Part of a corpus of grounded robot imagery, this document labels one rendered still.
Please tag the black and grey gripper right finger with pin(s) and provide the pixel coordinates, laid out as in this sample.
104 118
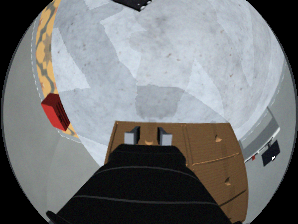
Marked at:
166 139

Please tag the brown wooden drawer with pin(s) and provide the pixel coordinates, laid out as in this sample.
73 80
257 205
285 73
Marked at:
218 179
147 139
235 211
207 143

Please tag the brown wooden chest of drawers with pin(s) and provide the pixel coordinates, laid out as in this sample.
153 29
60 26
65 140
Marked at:
190 166

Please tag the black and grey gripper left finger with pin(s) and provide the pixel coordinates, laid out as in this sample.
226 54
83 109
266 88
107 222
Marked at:
133 136

